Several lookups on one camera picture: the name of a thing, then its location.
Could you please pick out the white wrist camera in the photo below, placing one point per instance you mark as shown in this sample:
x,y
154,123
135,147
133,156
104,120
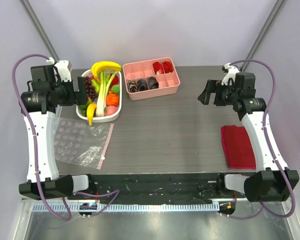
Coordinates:
x,y
230,72
62,69

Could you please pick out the white slotted cable duct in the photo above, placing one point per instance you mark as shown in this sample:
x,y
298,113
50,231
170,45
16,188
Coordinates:
x,y
127,208

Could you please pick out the yellow banana bunch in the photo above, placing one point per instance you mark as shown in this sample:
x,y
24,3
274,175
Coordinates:
x,y
100,66

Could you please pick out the black items in organizer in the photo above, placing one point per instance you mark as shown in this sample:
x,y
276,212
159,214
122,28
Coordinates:
x,y
142,84

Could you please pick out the green yellow mango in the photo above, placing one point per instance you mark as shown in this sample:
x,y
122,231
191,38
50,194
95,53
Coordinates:
x,y
83,109

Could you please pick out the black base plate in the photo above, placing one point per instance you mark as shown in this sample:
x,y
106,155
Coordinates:
x,y
163,188

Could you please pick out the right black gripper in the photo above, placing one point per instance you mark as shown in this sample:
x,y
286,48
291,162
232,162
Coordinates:
x,y
217,92

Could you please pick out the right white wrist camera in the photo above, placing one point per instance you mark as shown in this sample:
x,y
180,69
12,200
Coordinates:
x,y
230,72

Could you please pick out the small yellow banana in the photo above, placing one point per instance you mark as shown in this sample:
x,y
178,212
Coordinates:
x,y
90,112

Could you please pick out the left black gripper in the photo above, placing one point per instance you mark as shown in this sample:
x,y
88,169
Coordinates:
x,y
76,97

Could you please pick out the green pear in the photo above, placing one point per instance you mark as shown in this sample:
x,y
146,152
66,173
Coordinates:
x,y
96,85

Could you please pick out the dark purple grape bunch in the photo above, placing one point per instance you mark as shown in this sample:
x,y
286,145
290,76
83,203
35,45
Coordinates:
x,y
89,88

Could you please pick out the clear pink zip top bag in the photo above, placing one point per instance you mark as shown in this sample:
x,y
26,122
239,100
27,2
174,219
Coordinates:
x,y
78,143

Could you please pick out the red apple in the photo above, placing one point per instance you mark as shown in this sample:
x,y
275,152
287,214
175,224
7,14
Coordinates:
x,y
115,80

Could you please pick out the red folded cloth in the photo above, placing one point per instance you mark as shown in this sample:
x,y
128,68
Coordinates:
x,y
237,147

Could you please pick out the white plastic fruit basket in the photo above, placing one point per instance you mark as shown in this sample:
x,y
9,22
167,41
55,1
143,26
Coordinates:
x,y
109,118

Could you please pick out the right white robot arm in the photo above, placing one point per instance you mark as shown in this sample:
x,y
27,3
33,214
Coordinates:
x,y
273,178

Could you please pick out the orange tangerine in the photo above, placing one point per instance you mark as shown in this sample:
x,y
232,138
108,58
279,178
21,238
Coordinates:
x,y
112,99

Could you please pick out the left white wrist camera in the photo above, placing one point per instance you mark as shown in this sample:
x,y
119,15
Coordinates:
x,y
62,69

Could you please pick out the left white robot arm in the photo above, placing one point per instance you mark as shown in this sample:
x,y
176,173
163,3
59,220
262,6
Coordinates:
x,y
51,86

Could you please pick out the green white celery stalk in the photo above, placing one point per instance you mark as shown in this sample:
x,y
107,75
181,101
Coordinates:
x,y
105,81

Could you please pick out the red items in organizer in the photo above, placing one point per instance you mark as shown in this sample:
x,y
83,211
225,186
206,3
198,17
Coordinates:
x,y
164,67

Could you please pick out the pink peach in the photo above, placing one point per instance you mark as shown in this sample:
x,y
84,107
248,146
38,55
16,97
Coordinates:
x,y
110,110

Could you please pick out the pink compartment organizer box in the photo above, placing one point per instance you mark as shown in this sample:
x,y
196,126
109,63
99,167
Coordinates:
x,y
168,83

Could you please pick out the green lime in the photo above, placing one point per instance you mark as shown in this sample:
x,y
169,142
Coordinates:
x,y
115,89

